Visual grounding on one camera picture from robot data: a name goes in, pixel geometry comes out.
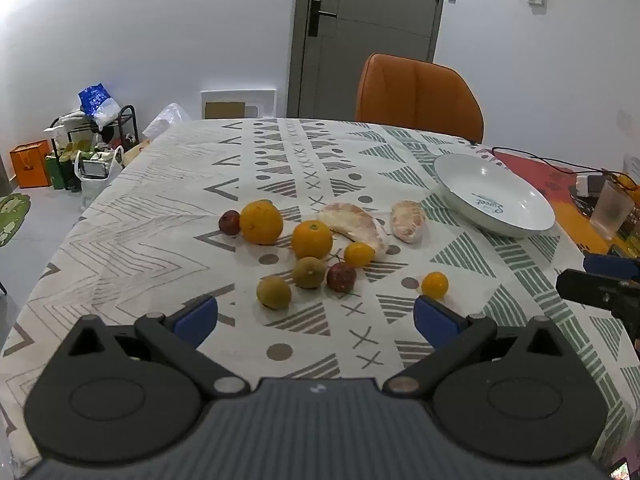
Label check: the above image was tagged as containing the dark red plum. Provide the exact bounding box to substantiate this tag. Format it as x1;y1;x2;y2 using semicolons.
327;262;358;293
218;209;243;236

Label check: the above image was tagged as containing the grey door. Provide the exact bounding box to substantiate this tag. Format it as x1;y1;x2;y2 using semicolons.
286;0;449;122

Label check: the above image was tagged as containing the white plastic shopping bag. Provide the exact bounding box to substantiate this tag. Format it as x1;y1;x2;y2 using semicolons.
74;145;124;208

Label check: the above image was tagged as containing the small peeled pomelo segment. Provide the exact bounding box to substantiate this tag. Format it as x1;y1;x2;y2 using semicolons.
390;200;427;245

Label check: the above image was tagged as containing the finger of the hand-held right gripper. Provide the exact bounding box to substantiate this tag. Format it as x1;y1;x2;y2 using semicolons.
555;269;640;313
583;253;640;282

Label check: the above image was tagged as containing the red orange printed cloth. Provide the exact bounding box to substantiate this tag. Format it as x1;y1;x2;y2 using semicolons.
492;150;640;261

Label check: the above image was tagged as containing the white plate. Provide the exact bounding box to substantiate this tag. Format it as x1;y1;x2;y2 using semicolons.
433;153;557;238

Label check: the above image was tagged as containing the white foam packaging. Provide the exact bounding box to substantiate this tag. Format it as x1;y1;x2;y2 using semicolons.
200;88;277;121

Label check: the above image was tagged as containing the large orange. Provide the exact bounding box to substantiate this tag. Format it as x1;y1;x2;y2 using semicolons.
239;200;285;246

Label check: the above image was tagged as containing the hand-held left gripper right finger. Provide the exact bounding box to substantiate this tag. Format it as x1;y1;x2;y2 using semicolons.
382;295;572;397

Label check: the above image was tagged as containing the blue white bag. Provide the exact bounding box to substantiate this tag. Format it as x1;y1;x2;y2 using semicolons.
77;83;121;128

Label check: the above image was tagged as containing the patterned white tablecloth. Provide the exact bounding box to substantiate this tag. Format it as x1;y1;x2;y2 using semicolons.
0;117;640;480

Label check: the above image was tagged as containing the black metal rack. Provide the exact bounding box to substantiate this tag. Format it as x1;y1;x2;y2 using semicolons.
50;105;140;191

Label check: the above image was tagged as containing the green rug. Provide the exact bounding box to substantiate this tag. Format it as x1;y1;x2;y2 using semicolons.
0;192;32;248

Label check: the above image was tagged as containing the orange paper bag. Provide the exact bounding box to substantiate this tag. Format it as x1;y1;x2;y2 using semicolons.
10;139;53;189

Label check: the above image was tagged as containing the white power adapter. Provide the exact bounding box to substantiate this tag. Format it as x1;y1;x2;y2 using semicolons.
575;174;607;197

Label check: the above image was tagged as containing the frosted plastic cup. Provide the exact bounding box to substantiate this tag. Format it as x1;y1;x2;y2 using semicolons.
590;179;634;241

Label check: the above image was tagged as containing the clear plastic bag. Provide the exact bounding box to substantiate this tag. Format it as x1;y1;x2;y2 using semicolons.
142;102;192;139

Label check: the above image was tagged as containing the green round fruit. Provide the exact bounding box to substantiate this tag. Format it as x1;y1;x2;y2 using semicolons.
256;275;292;310
292;256;327;289

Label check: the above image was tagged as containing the black cable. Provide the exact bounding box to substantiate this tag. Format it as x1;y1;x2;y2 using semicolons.
491;146;626;186

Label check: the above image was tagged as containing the large peeled pomelo segment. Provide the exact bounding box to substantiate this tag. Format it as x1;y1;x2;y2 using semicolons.
316;202;390;257

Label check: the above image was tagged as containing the orange chair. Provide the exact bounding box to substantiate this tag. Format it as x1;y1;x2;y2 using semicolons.
355;53;485;144

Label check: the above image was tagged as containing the black door handle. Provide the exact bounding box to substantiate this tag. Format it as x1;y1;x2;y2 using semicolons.
307;0;338;38

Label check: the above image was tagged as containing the small orange kumquat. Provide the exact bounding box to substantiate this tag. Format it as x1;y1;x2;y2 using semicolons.
421;271;449;300
343;242;375;269

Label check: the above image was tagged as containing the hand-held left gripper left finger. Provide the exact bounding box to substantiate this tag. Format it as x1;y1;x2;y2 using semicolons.
65;295;251;401

